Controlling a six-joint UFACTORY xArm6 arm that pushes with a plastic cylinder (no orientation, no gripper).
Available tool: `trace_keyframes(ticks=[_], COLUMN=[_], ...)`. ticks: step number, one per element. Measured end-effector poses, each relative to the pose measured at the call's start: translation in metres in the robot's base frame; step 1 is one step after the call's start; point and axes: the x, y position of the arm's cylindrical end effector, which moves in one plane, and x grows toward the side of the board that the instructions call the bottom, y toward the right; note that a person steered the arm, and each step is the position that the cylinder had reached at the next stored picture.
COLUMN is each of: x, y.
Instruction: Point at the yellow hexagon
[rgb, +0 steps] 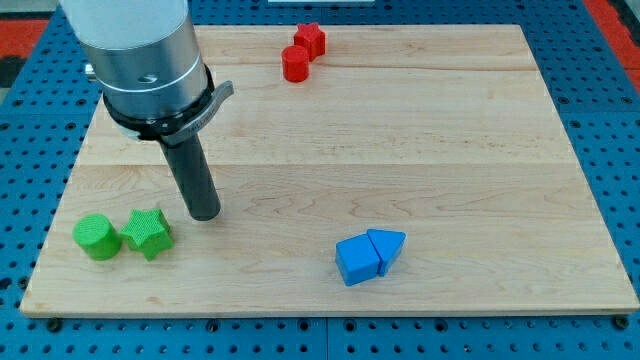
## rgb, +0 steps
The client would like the green cylinder block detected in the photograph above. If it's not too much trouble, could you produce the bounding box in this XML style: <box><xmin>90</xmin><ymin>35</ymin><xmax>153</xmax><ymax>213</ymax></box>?
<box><xmin>72</xmin><ymin>213</ymin><xmax>122</xmax><ymax>261</ymax></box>

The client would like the red star block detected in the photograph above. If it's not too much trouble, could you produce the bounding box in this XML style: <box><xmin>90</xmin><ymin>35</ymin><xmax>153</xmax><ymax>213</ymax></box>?
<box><xmin>294</xmin><ymin>22</ymin><xmax>327</xmax><ymax>62</ymax></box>

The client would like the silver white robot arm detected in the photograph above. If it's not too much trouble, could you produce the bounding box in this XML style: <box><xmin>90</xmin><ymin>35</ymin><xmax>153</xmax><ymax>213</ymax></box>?
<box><xmin>60</xmin><ymin>0</ymin><xmax>214</xmax><ymax>140</ymax></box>

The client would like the red cylinder block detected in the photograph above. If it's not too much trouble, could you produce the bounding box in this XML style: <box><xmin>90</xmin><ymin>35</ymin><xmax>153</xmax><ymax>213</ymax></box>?
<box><xmin>281</xmin><ymin>45</ymin><xmax>309</xmax><ymax>83</ymax></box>

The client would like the green star block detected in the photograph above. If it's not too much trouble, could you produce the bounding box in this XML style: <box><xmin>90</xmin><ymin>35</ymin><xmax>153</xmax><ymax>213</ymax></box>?
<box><xmin>119</xmin><ymin>208</ymin><xmax>174</xmax><ymax>261</ymax></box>

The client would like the black cylindrical pointer tool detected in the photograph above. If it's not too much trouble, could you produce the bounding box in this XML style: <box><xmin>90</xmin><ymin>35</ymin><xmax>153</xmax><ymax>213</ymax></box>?
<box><xmin>160</xmin><ymin>135</ymin><xmax>221</xmax><ymax>221</ymax></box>

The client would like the wooden board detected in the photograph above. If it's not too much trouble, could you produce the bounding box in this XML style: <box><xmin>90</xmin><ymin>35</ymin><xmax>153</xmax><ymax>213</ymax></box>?
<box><xmin>21</xmin><ymin>25</ymin><xmax>639</xmax><ymax>319</ymax></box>

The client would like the blue triangle block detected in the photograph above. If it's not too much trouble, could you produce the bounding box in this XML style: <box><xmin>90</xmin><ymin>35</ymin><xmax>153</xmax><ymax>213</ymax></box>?
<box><xmin>366</xmin><ymin>229</ymin><xmax>406</xmax><ymax>277</ymax></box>

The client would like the black clamp with grey lever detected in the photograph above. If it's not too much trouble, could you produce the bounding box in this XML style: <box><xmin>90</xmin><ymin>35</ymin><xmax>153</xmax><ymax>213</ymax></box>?
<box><xmin>102</xmin><ymin>67</ymin><xmax>234</xmax><ymax>146</ymax></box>

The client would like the blue cube block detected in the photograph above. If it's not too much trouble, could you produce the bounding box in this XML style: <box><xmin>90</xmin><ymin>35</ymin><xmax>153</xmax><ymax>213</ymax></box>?
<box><xmin>335</xmin><ymin>234</ymin><xmax>380</xmax><ymax>286</ymax></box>

